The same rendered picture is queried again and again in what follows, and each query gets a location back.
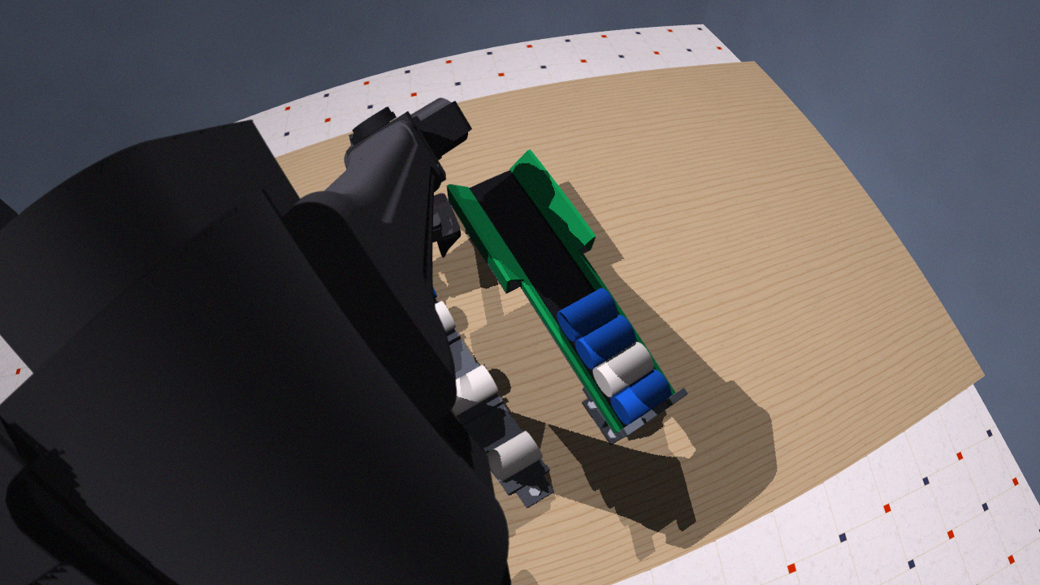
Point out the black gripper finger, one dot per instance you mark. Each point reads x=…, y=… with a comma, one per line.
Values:
x=446, y=243

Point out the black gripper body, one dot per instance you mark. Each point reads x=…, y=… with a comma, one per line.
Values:
x=445, y=223

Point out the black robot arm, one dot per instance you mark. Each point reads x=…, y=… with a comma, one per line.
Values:
x=198, y=392

